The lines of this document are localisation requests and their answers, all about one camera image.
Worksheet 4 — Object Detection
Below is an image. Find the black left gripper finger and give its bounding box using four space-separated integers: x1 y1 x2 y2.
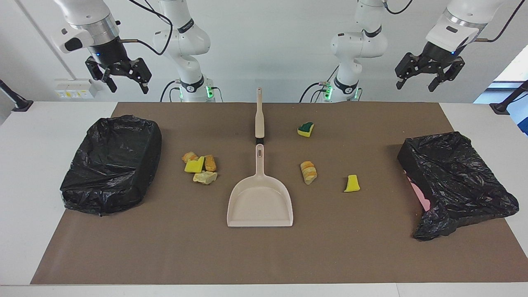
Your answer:
428 58 465 92
395 53 425 90

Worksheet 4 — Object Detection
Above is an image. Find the pink plastic bin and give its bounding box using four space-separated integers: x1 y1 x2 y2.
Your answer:
406 175 431 212

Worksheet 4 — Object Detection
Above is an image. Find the pale yellow piece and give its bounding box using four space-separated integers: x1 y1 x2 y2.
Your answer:
193 170 218 185

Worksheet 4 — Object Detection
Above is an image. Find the beige plastic dustpan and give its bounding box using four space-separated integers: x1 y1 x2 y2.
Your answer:
226 144 294 228

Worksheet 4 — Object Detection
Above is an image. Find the brown table mat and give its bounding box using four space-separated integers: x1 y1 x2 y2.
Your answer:
30 102 528 285

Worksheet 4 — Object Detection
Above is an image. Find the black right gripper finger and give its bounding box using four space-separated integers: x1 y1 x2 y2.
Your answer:
126 58 152 94
85 57 117 93

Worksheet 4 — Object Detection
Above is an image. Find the beige handled black bristle brush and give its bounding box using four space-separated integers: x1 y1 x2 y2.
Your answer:
255 87 266 144

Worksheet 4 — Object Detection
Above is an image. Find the white wall outlet box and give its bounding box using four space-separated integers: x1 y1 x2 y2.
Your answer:
54 78 99 99

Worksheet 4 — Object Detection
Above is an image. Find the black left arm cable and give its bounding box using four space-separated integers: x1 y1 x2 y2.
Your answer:
382 0 528 43

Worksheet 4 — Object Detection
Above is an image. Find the black right base cable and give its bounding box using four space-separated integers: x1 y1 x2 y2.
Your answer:
160 80 183 102

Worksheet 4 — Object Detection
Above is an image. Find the yellow notched sponge piece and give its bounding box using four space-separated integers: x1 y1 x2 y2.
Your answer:
184 156 205 173

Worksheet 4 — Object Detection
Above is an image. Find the large orange striped bread piece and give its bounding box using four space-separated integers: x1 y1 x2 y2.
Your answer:
300 161 318 185

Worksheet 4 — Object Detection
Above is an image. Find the yellow sponge wedge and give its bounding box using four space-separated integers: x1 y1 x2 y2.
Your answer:
344 174 361 193

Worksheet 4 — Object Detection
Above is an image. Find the black base cable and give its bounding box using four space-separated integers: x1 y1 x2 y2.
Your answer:
160 80 183 102
299 64 339 103

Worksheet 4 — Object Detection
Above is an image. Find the black left base cable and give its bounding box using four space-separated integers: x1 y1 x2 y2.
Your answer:
299 64 339 103

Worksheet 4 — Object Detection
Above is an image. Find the black clamp stand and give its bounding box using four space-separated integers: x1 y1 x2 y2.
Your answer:
0 79 33 112
490 80 528 115

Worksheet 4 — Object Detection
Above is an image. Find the black trash bag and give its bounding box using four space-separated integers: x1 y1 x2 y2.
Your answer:
60 115 162 216
397 132 520 242

